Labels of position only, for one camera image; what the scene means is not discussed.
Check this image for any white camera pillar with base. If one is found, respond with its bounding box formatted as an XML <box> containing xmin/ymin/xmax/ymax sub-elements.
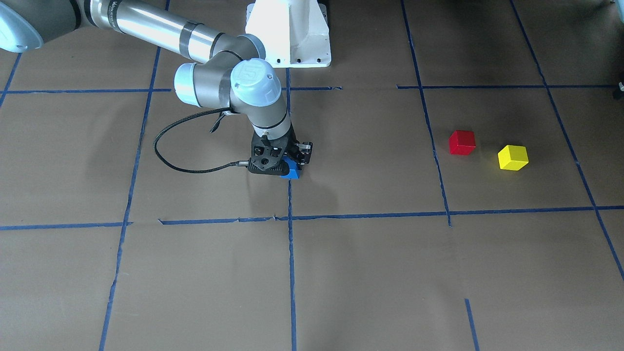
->
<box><xmin>245</xmin><ymin>0</ymin><xmax>332</xmax><ymax>69</ymax></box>

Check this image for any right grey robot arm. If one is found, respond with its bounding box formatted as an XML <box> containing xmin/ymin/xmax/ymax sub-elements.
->
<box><xmin>1</xmin><ymin>0</ymin><xmax>313</xmax><ymax>176</ymax></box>

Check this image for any blue block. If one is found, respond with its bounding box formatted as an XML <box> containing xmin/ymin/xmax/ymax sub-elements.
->
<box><xmin>281</xmin><ymin>155</ymin><xmax>301</xmax><ymax>179</ymax></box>

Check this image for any yellow block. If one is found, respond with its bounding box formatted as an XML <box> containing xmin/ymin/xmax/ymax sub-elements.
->
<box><xmin>497</xmin><ymin>145</ymin><xmax>529</xmax><ymax>171</ymax></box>

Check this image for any black camera cable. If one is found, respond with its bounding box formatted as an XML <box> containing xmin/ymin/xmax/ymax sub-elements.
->
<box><xmin>153</xmin><ymin>107</ymin><xmax>252</xmax><ymax>174</ymax></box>

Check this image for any red block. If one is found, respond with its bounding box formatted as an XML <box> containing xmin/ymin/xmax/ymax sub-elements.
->
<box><xmin>448</xmin><ymin>130</ymin><xmax>476</xmax><ymax>156</ymax></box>

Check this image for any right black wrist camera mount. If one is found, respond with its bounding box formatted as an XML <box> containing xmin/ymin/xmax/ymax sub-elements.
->
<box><xmin>247</xmin><ymin>140</ymin><xmax>313</xmax><ymax>177</ymax></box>

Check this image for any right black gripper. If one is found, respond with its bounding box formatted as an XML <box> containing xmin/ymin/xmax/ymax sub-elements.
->
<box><xmin>253</xmin><ymin>129</ymin><xmax>301</xmax><ymax>169</ymax></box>

